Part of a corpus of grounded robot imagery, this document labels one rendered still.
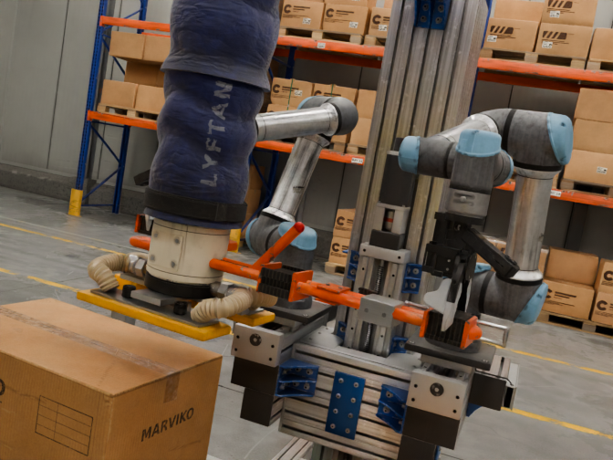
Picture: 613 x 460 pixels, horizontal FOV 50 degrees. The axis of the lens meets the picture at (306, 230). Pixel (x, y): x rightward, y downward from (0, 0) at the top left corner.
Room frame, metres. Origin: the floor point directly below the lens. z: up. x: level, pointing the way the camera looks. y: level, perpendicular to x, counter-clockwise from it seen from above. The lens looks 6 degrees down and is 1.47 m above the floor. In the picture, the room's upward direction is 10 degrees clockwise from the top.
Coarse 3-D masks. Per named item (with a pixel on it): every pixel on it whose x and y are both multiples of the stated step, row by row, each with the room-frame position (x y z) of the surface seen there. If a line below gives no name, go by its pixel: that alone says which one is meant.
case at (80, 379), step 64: (0, 320) 1.58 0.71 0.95; (64, 320) 1.67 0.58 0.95; (0, 384) 1.38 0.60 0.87; (64, 384) 1.30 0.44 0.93; (128, 384) 1.31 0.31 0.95; (192, 384) 1.50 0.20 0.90; (0, 448) 1.37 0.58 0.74; (64, 448) 1.29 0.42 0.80; (128, 448) 1.31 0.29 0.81; (192, 448) 1.54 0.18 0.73
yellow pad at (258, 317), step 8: (136, 288) 1.56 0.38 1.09; (192, 304) 1.49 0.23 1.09; (248, 312) 1.45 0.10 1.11; (256, 312) 1.48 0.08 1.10; (264, 312) 1.50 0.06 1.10; (240, 320) 1.44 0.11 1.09; (248, 320) 1.43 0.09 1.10; (256, 320) 1.43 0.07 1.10; (264, 320) 1.46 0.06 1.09; (272, 320) 1.50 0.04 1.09
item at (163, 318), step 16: (96, 288) 1.44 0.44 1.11; (128, 288) 1.38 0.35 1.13; (96, 304) 1.37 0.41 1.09; (112, 304) 1.35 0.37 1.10; (128, 304) 1.35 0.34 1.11; (144, 304) 1.36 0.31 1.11; (176, 304) 1.33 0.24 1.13; (144, 320) 1.31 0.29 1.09; (160, 320) 1.30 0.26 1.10; (176, 320) 1.30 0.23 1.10; (192, 336) 1.26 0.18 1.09; (208, 336) 1.26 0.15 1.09
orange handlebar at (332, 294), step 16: (144, 240) 1.48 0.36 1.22; (240, 272) 1.36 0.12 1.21; (256, 272) 1.34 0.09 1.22; (304, 288) 1.29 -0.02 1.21; (320, 288) 1.28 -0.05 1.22; (336, 288) 1.28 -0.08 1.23; (336, 304) 1.26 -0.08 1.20; (352, 304) 1.25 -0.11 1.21; (400, 320) 1.21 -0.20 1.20; (416, 320) 1.19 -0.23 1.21; (480, 336) 1.16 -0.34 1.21
